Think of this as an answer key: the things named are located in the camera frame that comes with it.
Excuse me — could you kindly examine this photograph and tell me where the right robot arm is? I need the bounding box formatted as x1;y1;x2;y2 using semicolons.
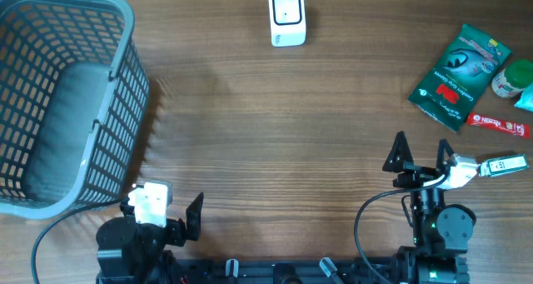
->
382;132;479;283

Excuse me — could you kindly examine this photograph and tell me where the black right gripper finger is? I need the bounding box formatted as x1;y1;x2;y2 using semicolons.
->
436;139;455;172
382;131;414;172

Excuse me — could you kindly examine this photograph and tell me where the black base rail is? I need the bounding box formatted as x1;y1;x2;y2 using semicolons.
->
170;257;471;284

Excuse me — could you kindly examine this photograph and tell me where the white barcode scanner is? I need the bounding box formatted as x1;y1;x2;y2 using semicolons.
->
268;0;306;47

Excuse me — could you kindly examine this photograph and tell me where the green 3M gloves package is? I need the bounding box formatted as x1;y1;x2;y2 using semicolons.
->
408;24;512;132

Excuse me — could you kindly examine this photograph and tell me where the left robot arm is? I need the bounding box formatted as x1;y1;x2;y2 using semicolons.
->
96;193;204;284

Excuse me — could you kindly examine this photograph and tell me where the teal wet wipes pack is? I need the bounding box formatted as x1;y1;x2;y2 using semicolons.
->
514;84;533;112

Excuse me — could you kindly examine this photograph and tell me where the red Nescafe stick sachet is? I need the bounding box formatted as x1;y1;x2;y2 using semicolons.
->
466;112;531;138

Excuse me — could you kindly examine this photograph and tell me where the green white gum pack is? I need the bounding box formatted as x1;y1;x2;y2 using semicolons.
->
479;154;529;177

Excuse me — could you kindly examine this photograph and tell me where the grey plastic basket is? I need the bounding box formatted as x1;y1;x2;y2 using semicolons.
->
1;0;150;219

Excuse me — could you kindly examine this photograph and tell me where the green lid jar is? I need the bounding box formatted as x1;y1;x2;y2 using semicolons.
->
491;59;532;98

